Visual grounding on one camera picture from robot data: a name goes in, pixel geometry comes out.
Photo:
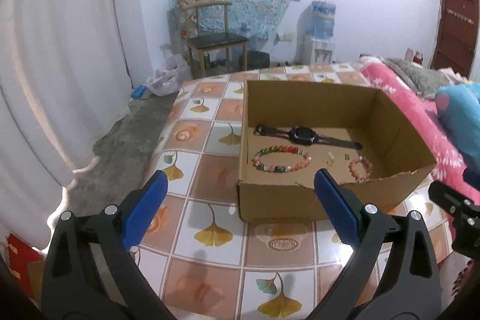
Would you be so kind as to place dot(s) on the blue water bottle dispenser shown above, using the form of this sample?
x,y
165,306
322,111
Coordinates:
x,y
316,26

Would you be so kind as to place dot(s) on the white curtain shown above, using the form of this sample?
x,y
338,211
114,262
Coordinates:
x,y
64,85

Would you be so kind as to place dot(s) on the white plastic bag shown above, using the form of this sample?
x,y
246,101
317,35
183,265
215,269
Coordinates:
x,y
169,81

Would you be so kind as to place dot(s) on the brown wooden door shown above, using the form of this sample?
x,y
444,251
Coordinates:
x,y
457,36

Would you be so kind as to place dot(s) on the black waste bin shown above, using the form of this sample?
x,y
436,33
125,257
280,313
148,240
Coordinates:
x,y
257,60

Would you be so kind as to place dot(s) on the black smart watch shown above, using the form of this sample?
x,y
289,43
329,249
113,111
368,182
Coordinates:
x,y
305,136

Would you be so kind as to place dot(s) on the brown cardboard box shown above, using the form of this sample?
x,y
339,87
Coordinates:
x,y
393,162

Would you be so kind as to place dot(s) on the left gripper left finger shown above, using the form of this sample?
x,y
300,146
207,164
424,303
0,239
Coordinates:
x,y
90,272

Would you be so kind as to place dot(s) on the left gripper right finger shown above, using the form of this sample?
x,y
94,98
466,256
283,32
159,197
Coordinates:
x,y
409,287

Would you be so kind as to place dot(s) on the blue plush pillow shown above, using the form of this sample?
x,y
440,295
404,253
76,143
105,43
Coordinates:
x,y
458,112

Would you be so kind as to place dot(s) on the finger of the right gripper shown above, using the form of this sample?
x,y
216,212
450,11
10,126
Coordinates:
x,y
464,216
472,178

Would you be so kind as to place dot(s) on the pink floral blanket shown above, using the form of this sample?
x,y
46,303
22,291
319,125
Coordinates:
x,y
423,116

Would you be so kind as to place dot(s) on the wooden chair black seat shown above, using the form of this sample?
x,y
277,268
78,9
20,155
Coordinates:
x,y
214,40

